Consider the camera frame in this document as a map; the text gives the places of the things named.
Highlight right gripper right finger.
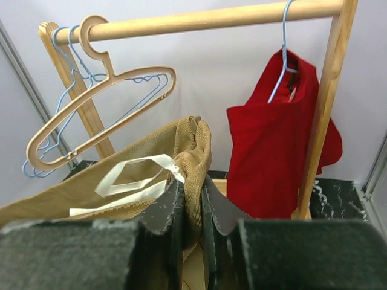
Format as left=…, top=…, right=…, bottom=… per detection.
left=201, top=177, right=386, bottom=289

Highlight wooden clothes rack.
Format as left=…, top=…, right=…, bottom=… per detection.
left=27, top=1, right=357, bottom=219

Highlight tan and white garment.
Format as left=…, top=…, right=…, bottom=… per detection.
left=1, top=116, right=212, bottom=271

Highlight red dress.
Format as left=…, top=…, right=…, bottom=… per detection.
left=226, top=48, right=344, bottom=220

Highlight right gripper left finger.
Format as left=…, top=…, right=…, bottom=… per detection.
left=1, top=181, right=184, bottom=289

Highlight light blue wire hanger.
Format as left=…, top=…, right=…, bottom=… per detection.
left=22, top=22, right=96, bottom=178

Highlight blue hanger of red dress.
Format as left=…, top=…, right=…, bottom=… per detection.
left=267, top=0, right=298, bottom=103

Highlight blue hanger of lemon skirt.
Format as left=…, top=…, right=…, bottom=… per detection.
left=31, top=24, right=170, bottom=179

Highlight black marble mat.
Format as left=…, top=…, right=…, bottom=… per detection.
left=59, top=158, right=367, bottom=221

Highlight beige wooden hanger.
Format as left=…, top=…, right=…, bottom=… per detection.
left=25, top=14, right=178, bottom=170

